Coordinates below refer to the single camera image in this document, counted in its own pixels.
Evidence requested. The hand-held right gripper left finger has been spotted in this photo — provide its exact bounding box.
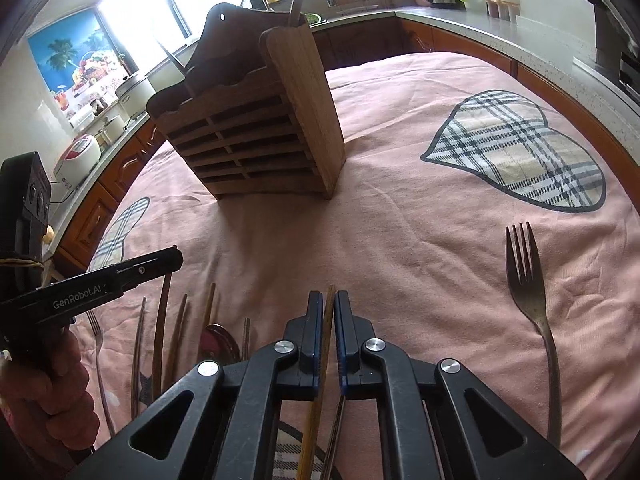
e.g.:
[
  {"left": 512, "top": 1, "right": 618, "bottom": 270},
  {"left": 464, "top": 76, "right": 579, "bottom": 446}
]
[{"left": 65, "top": 291, "right": 323, "bottom": 480}]

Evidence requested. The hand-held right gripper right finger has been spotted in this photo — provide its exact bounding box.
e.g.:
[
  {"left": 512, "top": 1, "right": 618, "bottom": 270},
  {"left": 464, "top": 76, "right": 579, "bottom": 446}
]
[{"left": 335, "top": 290, "right": 587, "bottom": 480}]

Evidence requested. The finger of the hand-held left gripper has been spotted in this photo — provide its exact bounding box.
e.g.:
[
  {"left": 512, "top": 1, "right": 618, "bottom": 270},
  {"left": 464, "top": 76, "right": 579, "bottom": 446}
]
[{"left": 106, "top": 245, "right": 184, "bottom": 292}]

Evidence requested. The metal spoon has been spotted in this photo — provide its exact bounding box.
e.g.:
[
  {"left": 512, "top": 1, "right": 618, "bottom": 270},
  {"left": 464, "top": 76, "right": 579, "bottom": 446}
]
[{"left": 200, "top": 324, "right": 242, "bottom": 367}]

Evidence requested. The metal fork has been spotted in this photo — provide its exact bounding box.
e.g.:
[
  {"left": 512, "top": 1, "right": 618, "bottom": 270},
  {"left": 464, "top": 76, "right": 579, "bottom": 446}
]
[
  {"left": 505, "top": 221, "right": 564, "bottom": 450},
  {"left": 84, "top": 309, "right": 117, "bottom": 437}
]

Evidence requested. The wooden utensil holder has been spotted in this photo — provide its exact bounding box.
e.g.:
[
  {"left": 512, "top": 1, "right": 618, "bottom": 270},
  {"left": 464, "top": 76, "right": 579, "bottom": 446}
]
[{"left": 146, "top": 2, "right": 347, "bottom": 202}]

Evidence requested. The person's left hand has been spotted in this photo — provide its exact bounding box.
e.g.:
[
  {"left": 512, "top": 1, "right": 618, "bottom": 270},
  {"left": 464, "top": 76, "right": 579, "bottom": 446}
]
[{"left": 0, "top": 327, "right": 102, "bottom": 454}]

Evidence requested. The white and pink rice cooker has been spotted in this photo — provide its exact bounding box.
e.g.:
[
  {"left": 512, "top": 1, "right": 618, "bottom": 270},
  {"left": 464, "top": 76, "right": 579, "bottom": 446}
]
[{"left": 52, "top": 135, "right": 104, "bottom": 192}]

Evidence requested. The small white cooker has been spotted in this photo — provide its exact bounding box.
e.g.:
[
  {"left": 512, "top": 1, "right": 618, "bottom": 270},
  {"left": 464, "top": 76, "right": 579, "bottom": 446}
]
[{"left": 95, "top": 112, "right": 129, "bottom": 149}]

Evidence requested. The pink plaid-heart tablecloth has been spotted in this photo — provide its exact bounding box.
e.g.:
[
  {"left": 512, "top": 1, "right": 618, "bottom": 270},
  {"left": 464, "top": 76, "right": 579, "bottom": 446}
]
[{"left": 75, "top": 52, "right": 640, "bottom": 480}]

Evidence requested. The large white rice cooker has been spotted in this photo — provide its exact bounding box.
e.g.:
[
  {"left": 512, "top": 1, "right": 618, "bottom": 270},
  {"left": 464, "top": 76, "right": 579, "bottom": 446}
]
[{"left": 115, "top": 74, "right": 159, "bottom": 121}]

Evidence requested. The kitchen window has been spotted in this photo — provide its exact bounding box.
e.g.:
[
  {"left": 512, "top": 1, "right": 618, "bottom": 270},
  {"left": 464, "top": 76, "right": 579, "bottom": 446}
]
[{"left": 97, "top": 0, "right": 321, "bottom": 77}]

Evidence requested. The gas stove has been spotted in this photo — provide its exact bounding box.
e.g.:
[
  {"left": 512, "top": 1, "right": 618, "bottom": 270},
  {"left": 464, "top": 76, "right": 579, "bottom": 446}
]
[{"left": 619, "top": 52, "right": 640, "bottom": 102}]

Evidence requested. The tropical fruit wall poster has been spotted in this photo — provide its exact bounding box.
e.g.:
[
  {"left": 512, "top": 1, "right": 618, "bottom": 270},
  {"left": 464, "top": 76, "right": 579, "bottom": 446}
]
[{"left": 27, "top": 10, "right": 127, "bottom": 117}]

